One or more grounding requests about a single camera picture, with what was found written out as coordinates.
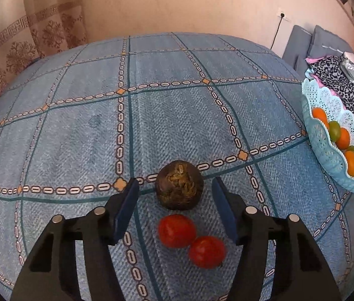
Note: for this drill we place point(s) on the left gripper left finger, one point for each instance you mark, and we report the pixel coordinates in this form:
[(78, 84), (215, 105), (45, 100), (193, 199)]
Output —
[(50, 271)]

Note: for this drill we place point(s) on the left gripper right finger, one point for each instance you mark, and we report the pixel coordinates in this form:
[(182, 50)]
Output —
[(300, 272)]

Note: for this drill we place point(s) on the large orange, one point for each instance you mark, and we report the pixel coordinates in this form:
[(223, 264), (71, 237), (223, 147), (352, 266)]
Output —
[(349, 155)]

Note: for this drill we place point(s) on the large green tomato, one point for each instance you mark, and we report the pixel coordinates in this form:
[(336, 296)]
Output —
[(350, 149)]

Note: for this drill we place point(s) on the light blue lattice basket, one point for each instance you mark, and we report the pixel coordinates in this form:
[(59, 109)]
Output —
[(330, 157)]

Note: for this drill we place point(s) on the orange tangerine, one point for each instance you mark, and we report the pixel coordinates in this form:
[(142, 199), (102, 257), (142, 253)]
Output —
[(319, 113), (343, 141)]

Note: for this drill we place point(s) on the dark brown round fruit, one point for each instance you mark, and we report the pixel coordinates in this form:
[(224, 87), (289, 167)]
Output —
[(179, 186)]

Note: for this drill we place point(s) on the red tomato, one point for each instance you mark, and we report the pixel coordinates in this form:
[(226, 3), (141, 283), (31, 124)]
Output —
[(176, 231), (207, 252)]

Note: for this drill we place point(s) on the pink clothes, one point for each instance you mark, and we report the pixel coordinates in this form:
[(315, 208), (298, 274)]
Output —
[(310, 75)]

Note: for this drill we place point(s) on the leopard print garment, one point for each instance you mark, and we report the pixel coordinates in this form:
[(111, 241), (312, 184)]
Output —
[(328, 70)]

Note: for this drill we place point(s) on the blue grey sofa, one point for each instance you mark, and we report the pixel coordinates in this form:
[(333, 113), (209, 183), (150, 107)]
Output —
[(318, 44)]

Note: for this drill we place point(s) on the blue patterned bed cover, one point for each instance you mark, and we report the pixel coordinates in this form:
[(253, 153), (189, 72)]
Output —
[(76, 126)]

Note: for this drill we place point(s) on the beige patterned curtain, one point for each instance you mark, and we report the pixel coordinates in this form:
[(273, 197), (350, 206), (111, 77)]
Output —
[(33, 29)]

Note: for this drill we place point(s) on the white wall socket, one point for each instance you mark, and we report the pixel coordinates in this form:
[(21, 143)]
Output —
[(282, 14)]

